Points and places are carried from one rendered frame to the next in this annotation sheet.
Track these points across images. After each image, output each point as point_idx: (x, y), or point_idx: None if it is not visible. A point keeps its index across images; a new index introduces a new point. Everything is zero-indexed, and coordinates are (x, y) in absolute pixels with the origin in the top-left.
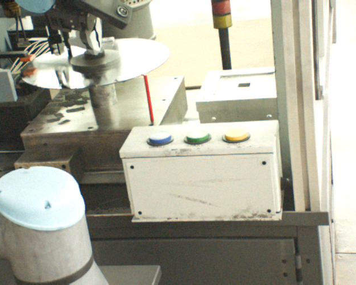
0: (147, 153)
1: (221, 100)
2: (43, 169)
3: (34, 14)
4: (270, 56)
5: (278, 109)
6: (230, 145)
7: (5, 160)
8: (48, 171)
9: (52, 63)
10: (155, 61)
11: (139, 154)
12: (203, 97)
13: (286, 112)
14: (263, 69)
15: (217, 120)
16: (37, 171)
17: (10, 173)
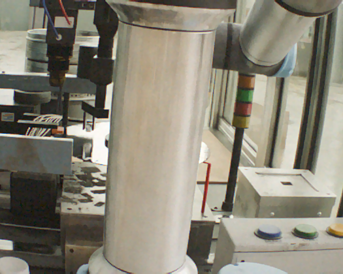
0: (264, 247)
1: (285, 196)
2: (255, 265)
3: (45, 90)
4: (217, 161)
5: None
6: (342, 239)
7: (21, 235)
8: (262, 268)
9: (81, 138)
10: (200, 151)
11: (256, 248)
12: (263, 192)
13: None
14: (289, 170)
15: (274, 216)
16: (251, 268)
17: (225, 271)
